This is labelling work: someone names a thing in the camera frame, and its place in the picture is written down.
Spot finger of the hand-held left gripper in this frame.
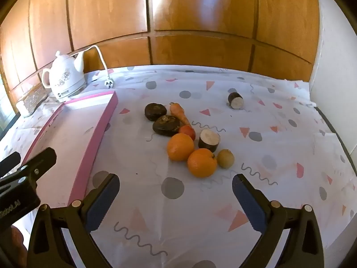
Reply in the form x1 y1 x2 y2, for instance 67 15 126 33
0 152 22 178
0 147 57 192

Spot pink shallow tray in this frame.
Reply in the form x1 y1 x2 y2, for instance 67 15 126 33
21 90 119 207

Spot white ceramic electric kettle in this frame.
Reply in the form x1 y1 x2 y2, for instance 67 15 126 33
41 50 87 103

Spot whole black radish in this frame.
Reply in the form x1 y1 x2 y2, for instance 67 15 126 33
144 103 167 122
152 115 182 137

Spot person's left hand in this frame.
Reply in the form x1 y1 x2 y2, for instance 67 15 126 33
10 225 28 261

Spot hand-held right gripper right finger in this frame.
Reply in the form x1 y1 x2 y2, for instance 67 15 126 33
231 173 325 268

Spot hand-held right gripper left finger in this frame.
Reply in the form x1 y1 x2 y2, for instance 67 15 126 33
26 173 120 268

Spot halved black radish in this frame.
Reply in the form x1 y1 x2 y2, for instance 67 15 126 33
198 129 221 153
227 92 244 110

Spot small yellow-brown round fruit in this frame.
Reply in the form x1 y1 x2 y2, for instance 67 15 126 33
217 149 234 169

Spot white kettle cord with plug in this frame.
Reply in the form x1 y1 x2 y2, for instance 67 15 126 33
73 45 115 89

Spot orange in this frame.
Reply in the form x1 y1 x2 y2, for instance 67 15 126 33
167 133 195 162
187 148 218 178

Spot small red tomato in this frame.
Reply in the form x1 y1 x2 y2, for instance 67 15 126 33
178 125 196 141

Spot patterned rectangular box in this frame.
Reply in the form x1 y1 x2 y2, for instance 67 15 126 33
16 85 48 117

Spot orange carrot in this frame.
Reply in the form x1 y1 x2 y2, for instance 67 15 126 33
169 102 193 127

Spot white patterned tablecloth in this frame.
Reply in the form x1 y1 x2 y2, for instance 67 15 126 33
0 65 357 268

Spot wooden cabinet doors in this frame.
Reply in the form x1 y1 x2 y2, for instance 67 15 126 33
0 0 320 91

